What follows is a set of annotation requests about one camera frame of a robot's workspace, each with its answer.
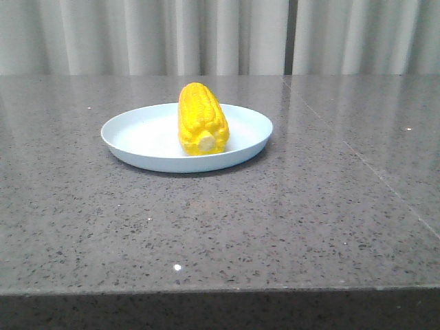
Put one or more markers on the light blue round plate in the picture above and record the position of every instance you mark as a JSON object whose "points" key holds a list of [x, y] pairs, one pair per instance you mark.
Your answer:
{"points": [[147, 138]]}

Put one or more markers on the white pleated curtain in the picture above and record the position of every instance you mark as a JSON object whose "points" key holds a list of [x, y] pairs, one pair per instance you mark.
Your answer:
{"points": [[185, 38]]}

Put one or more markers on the yellow corn cob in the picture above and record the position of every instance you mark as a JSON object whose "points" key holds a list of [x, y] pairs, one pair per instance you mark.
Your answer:
{"points": [[202, 125]]}

